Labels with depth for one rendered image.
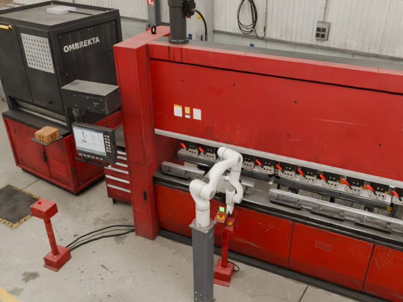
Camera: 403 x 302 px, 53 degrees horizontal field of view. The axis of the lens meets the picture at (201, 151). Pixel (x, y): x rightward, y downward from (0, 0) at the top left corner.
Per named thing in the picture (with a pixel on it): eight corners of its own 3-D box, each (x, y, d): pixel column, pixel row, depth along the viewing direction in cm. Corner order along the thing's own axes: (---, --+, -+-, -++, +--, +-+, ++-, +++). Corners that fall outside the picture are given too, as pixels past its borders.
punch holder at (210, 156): (201, 158, 411) (201, 144, 403) (205, 154, 418) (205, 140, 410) (215, 161, 406) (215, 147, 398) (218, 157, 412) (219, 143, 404)
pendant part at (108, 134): (77, 155, 404) (71, 123, 386) (84, 150, 414) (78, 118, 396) (114, 164, 389) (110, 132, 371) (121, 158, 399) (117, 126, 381)
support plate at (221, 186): (211, 190, 394) (211, 189, 394) (221, 176, 415) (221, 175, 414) (228, 194, 388) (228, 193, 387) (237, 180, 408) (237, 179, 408)
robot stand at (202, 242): (205, 311, 389) (205, 233, 339) (191, 303, 398) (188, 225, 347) (216, 299, 402) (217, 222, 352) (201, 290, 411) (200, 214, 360)
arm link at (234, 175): (249, 172, 359) (242, 202, 369) (234, 166, 367) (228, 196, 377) (244, 174, 352) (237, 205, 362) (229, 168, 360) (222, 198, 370)
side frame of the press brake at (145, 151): (135, 235, 484) (112, 45, 368) (169, 196, 550) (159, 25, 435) (153, 241, 475) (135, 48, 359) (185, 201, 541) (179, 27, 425)
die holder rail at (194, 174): (162, 171, 446) (161, 163, 441) (164, 168, 451) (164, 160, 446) (202, 181, 428) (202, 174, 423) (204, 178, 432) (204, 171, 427)
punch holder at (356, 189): (343, 191, 360) (346, 176, 351) (345, 186, 366) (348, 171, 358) (361, 195, 354) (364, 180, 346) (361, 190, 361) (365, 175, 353)
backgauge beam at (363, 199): (177, 160, 465) (176, 152, 459) (182, 154, 475) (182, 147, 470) (391, 212, 380) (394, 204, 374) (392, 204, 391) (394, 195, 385)
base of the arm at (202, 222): (205, 233, 338) (205, 217, 329) (188, 226, 347) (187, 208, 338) (217, 221, 352) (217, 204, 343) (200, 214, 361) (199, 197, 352)
